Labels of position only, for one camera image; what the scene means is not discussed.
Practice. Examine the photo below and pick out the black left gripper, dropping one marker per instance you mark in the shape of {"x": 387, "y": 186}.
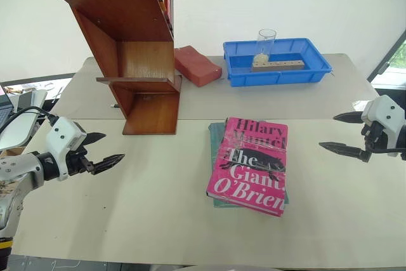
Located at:
{"x": 77, "y": 161}

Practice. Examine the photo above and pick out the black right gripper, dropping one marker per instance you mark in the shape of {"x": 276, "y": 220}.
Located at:
{"x": 377, "y": 136}

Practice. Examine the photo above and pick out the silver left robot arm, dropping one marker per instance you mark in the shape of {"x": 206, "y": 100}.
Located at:
{"x": 19, "y": 169}

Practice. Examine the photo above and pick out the pink hardcover book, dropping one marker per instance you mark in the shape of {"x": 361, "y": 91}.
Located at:
{"x": 250, "y": 163}

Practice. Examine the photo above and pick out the teal hardcover book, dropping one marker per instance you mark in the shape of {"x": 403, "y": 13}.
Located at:
{"x": 215, "y": 134}

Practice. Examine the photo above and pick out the brown wooden bookshelf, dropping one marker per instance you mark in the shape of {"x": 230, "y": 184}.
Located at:
{"x": 127, "y": 14}

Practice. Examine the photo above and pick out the small black screw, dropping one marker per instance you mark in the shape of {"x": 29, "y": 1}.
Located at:
{"x": 115, "y": 106}

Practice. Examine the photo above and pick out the white rounded chair back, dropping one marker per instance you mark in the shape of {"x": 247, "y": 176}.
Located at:
{"x": 16, "y": 129}

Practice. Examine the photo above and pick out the blue plastic bin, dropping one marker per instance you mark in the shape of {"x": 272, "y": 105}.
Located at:
{"x": 279, "y": 75}

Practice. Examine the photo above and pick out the wooden block with holes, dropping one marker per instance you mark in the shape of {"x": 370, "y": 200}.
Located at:
{"x": 279, "y": 65}

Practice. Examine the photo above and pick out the grey laptop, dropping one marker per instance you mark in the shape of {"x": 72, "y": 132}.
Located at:
{"x": 4, "y": 106}

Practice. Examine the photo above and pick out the beige grains pile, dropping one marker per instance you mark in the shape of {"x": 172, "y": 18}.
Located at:
{"x": 260, "y": 58}

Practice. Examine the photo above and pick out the clear glass cup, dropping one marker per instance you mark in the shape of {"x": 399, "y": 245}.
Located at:
{"x": 267, "y": 41}

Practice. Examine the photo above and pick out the red brick block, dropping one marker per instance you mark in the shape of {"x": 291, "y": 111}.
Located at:
{"x": 198, "y": 66}

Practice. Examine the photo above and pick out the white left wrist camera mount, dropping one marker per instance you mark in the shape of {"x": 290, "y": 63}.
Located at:
{"x": 63, "y": 134}

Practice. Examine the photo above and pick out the black window frame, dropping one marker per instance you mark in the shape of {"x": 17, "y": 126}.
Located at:
{"x": 383, "y": 61}

